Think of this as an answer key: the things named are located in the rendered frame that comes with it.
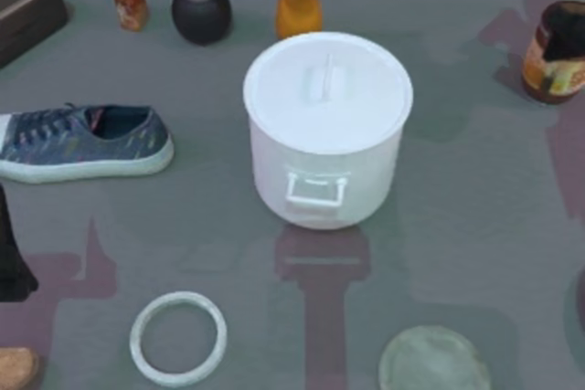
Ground brown jar with label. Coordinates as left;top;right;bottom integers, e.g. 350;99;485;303
521;0;585;106

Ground white lidded kitchen pot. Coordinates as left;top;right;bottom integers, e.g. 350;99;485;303
242;31;415;231

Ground black round speaker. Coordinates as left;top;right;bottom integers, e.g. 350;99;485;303
171;0;234;47

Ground blue denim sneaker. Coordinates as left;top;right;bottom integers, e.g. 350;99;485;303
0;103;176;184

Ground pale green round dish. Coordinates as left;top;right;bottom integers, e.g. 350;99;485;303
378;324;493;390

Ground red-brown stone seal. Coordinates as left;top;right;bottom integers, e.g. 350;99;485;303
112;0;151;33

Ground dark brown box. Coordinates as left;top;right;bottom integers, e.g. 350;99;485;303
0;0;69;70

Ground tan rounded object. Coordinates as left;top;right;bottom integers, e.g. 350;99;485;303
0;346;41;390

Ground white jade bangle ring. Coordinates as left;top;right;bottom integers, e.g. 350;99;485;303
129;290;229;387

